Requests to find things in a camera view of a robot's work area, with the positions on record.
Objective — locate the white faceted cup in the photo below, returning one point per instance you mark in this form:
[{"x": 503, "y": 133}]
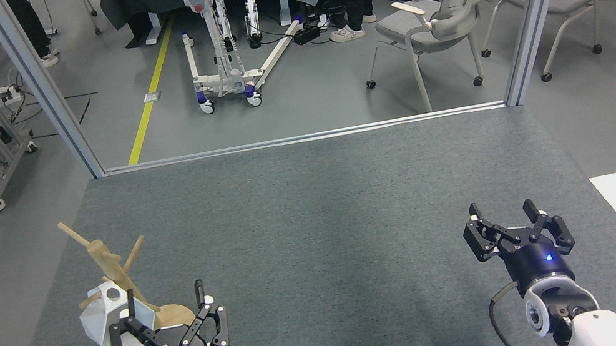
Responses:
[{"x": 97, "y": 324}]

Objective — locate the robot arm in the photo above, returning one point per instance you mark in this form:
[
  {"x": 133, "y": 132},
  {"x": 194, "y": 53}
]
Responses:
[{"x": 596, "y": 331}]

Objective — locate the wooden cup rack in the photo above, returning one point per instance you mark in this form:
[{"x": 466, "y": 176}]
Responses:
[{"x": 106, "y": 259}]

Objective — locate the grey mesh-back chair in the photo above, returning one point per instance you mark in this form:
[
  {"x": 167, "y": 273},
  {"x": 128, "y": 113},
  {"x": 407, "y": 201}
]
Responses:
[{"x": 406, "y": 29}]

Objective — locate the metal floor socket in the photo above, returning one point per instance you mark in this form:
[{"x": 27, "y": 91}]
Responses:
[{"x": 152, "y": 97}]

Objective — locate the white power strip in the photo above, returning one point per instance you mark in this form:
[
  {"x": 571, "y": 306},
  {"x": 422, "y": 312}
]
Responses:
[{"x": 9, "y": 94}]

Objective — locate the black power strip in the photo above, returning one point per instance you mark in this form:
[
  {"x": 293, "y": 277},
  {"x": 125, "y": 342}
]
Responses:
[{"x": 306, "y": 35}]

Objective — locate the person in black trousers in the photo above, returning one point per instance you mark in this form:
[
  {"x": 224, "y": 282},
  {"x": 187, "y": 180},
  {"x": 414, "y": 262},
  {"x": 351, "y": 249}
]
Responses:
[{"x": 30, "y": 19}]

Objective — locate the silver frame crossbar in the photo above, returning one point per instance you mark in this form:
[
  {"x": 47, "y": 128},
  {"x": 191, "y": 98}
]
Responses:
[{"x": 302, "y": 138}]

